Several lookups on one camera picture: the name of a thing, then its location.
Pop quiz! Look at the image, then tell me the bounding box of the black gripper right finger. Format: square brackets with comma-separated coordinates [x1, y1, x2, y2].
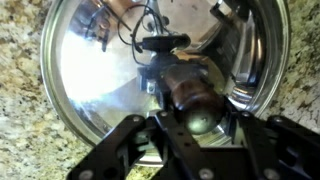
[233, 111, 320, 180]

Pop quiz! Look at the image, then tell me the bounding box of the shiny lid with wooden knob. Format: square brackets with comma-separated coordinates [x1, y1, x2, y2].
[39, 0, 291, 168]

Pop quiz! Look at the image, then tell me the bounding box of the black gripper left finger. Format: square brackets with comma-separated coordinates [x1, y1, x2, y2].
[65, 114, 148, 180]

